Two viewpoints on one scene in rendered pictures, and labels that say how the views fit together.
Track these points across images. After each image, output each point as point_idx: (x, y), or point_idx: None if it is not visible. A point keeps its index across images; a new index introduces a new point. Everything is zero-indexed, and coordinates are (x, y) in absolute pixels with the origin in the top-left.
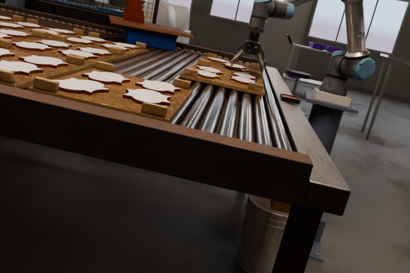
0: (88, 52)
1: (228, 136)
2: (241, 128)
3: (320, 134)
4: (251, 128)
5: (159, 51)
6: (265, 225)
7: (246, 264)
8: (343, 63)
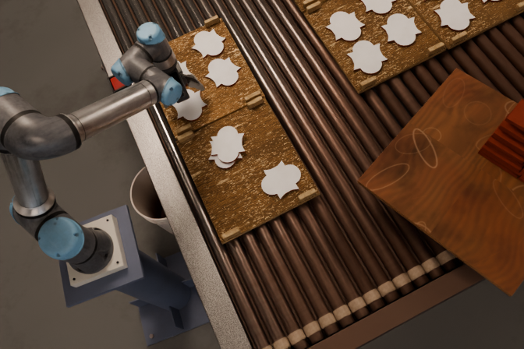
0: None
1: None
2: None
3: None
4: None
5: (381, 141)
6: None
7: None
8: (60, 207)
